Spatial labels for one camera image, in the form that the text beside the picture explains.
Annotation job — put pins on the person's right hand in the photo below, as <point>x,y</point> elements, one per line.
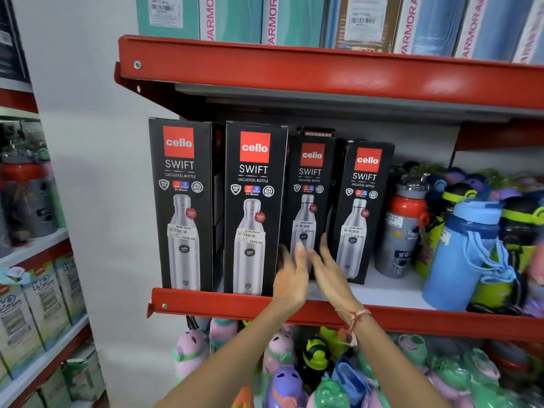
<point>333,284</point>

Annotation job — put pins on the person's left hand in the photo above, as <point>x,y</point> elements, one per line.
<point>290,284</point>

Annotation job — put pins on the person's left fingers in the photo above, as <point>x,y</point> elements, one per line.
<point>297,259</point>

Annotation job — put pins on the person's right thumb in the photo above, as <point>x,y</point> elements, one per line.
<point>315,261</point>

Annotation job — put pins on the person's left forearm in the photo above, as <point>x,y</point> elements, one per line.
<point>238,356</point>

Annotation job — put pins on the person's right forearm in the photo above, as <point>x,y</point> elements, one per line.
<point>391,365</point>

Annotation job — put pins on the small black steel bottle box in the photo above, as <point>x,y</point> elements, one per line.
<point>310,195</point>
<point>361,199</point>

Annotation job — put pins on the large black steel bottle box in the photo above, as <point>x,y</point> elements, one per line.
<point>180,203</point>
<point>253,208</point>

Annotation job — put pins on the grey bottle with red lid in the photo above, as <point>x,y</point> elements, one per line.
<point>401,233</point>

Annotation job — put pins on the red metal shelf board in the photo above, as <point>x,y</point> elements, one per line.
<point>297,74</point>
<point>212,303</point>

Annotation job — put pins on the pile of children's animal bottles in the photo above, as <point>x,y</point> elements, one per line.
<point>284,365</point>

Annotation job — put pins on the black box with red print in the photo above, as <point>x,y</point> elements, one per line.
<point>316,131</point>

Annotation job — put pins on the row of colourful flasks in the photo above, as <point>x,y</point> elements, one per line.
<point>501,182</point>

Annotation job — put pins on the white green bottle carton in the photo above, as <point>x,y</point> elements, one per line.
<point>70,284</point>
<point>17,331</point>
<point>46,305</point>

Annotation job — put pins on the teal carton box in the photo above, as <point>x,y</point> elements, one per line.
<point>293,19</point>
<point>231,16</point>
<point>168,14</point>

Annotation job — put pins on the green patterned carton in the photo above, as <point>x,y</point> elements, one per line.
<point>83,376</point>
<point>55,393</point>

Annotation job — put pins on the brown carton box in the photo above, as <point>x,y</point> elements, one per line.
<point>367,21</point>

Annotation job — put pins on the red and white side rack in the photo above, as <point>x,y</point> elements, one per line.
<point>38,244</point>

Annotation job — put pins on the light blue carton box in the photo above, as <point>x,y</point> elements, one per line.
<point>533,38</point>
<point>429,23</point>
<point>493,27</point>

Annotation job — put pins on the group of printed grey bottles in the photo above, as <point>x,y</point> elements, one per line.
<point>29,195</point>

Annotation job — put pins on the dark carton box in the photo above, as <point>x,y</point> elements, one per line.
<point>10,42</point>

